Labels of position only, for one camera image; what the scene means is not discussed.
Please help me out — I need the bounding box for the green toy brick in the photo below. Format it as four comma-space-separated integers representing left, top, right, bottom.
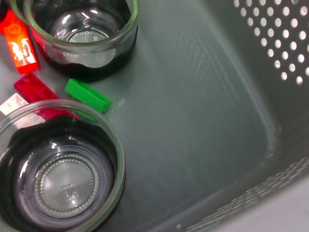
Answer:
64, 78, 114, 114

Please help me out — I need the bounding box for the glass teacup with black sleeve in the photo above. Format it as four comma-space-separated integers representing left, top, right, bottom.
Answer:
0, 99, 126, 232
9, 0, 140, 83

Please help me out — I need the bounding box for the dark red curved toy piece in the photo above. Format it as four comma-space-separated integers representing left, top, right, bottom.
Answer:
13, 72, 75, 121

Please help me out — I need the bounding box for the white toy brick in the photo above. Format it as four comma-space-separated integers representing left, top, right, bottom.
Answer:
0, 93, 46, 129

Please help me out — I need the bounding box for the large red toy brick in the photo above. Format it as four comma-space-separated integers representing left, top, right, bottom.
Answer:
3, 23, 41, 74

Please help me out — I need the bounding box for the grey perforated storage basket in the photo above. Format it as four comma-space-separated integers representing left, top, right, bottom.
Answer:
0, 0, 309, 232

